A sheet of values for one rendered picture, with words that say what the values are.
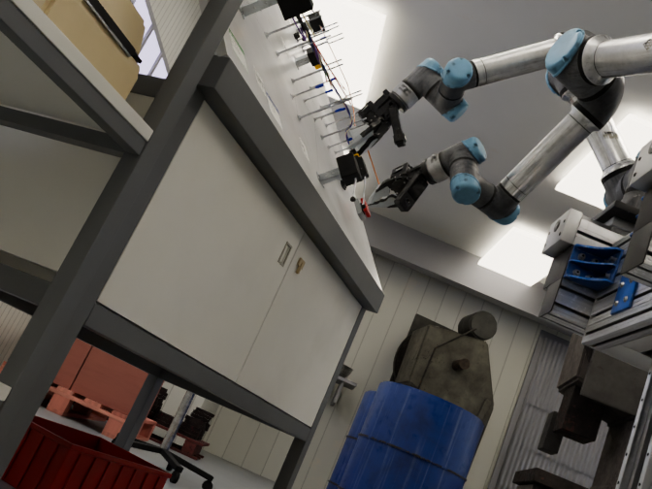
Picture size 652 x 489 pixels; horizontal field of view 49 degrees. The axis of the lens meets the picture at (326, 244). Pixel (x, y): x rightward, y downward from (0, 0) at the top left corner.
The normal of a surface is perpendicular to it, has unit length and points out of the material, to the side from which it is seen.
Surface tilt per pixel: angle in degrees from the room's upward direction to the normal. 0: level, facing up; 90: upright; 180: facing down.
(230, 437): 90
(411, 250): 90
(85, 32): 90
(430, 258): 90
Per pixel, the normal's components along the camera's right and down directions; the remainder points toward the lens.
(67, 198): -0.29, -0.40
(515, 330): 0.06, -0.28
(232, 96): 0.87, 0.25
